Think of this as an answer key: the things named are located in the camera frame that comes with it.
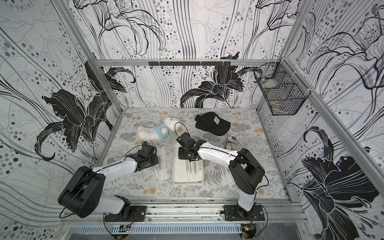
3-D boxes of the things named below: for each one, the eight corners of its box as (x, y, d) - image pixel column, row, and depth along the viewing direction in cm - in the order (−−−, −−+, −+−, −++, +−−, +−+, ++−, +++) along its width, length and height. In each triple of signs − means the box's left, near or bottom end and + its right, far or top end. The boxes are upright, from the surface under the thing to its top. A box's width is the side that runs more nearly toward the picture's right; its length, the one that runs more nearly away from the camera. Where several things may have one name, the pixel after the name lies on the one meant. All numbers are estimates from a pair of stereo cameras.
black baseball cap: (193, 125, 112) (193, 118, 106) (205, 113, 119) (206, 107, 114) (218, 140, 103) (219, 134, 97) (229, 127, 110) (231, 120, 105)
